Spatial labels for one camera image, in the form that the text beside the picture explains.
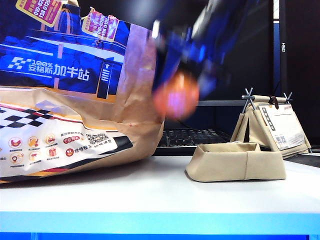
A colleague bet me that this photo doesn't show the dark monitor with HSO label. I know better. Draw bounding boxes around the dark monitor with HSO label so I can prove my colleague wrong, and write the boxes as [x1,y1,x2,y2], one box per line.
[273,0,320,146]

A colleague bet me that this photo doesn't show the printed brown paper bag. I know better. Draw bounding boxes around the printed brown paper bag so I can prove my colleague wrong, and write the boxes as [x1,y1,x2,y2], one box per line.
[0,0,167,185]

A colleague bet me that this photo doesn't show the desk calendar cards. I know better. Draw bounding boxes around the desk calendar cards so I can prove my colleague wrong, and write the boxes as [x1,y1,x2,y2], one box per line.
[258,104,306,151]

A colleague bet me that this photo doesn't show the orange fruit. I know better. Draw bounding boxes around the orange fruit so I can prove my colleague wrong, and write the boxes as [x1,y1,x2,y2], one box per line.
[152,72,201,120]

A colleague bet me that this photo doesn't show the beige fabric calendar stand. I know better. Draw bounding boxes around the beige fabric calendar stand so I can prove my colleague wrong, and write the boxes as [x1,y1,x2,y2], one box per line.
[229,87,313,158]

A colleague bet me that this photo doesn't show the black mouse pad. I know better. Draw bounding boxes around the black mouse pad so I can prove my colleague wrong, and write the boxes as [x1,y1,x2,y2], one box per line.
[283,152,320,169]

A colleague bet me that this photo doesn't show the black keyboard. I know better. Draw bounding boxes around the black keyboard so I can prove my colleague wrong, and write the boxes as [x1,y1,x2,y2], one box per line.
[156,127,233,156]

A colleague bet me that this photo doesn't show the brown leather strap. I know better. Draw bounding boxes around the brown leather strap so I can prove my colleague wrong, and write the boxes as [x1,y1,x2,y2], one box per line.
[268,95,281,110]

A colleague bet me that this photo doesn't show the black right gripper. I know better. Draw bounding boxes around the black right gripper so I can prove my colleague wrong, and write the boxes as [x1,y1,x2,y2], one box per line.
[151,9,227,99]

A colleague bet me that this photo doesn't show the beige fabric tray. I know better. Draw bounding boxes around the beige fabric tray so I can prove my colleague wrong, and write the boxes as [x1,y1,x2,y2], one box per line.
[184,141,288,183]

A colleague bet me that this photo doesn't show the black computer monitor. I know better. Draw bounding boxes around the black computer monitor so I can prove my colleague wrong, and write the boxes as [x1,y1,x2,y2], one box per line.
[77,0,275,107]

